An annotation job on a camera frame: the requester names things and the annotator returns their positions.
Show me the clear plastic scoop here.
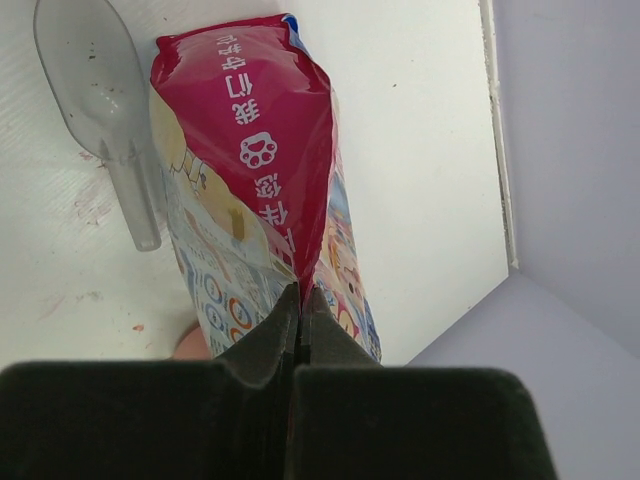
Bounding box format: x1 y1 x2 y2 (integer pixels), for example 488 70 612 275
33 0 161 252

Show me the pet food bag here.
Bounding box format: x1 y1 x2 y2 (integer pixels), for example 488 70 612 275
149 14 382 360

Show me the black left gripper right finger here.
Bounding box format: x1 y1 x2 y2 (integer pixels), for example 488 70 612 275
294 290 557 479

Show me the pink left pet bowl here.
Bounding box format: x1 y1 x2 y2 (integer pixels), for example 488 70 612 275
171 324 211 361

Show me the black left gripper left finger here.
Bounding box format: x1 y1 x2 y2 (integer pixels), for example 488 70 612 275
1 285 299 479

